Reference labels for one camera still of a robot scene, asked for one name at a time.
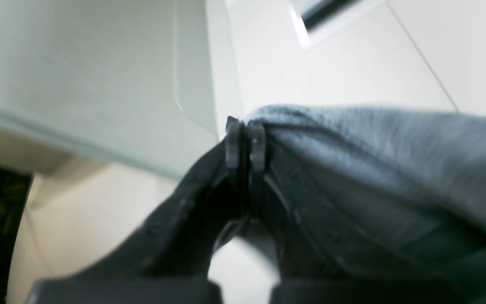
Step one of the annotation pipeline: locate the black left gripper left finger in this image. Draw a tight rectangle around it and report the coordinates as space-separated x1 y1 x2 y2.
27 117 243 304

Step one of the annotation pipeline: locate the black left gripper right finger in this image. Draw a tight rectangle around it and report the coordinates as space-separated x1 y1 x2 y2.
245 121 470 304

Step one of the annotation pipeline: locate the grey t-shirt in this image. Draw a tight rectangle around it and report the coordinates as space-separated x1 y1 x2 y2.
245 105 486 304

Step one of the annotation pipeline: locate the white left bin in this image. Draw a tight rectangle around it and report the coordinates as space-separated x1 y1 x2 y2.
0 0 238 178

